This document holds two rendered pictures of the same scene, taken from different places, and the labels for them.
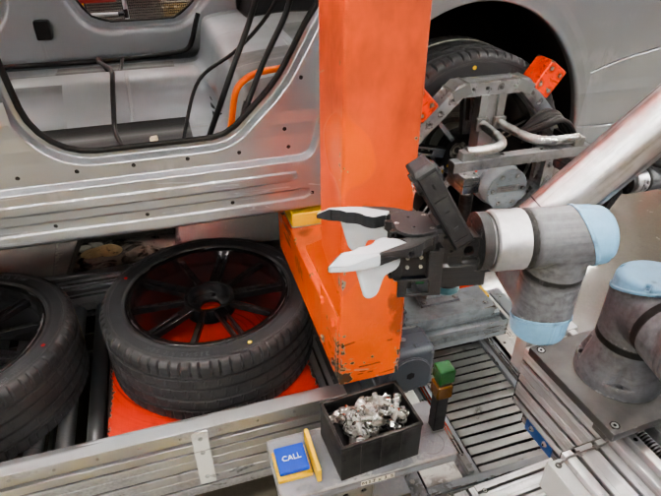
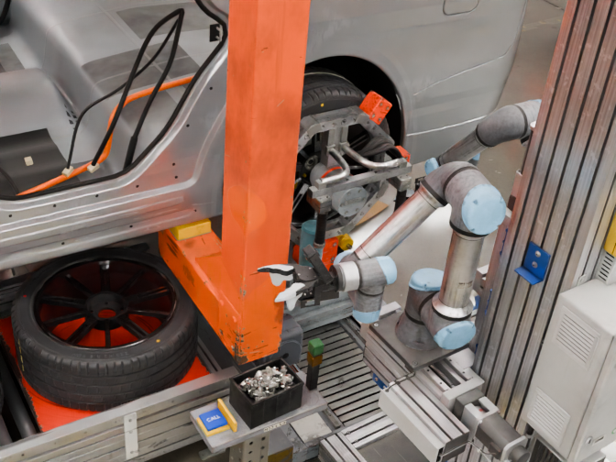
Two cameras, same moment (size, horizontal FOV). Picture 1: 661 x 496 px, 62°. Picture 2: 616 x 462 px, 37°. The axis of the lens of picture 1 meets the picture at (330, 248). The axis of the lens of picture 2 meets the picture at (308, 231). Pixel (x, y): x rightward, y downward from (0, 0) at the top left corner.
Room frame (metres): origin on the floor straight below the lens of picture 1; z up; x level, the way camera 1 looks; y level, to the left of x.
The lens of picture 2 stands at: (-1.19, 0.44, 2.70)
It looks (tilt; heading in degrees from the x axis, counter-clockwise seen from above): 36 degrees down; 343
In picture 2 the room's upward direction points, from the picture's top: 6 degrees clockwise
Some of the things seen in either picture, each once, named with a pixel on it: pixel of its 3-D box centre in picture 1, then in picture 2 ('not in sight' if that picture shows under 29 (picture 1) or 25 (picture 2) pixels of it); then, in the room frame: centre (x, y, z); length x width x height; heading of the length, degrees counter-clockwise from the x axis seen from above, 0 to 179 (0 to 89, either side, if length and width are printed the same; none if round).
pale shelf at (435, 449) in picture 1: (360, 450); (259, 410); (0.84, -0.07, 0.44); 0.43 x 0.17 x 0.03; 107
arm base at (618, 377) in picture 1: (624, 351); (422, 321); (0.73, -0.53, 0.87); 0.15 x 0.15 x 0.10
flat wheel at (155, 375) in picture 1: (211, 318); (107, 324); (1.38, 0.39, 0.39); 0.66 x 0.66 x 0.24
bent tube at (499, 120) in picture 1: (539, 119); (373, 147); (1.48, -0.59, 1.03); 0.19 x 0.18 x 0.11; 17
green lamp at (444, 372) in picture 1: (444, 372); (315, 346); (0.90, -0.26, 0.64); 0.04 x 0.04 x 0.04; 17
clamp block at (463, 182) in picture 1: (462, 177); (319, 199); (1.33, -0.35, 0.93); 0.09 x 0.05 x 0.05; 17
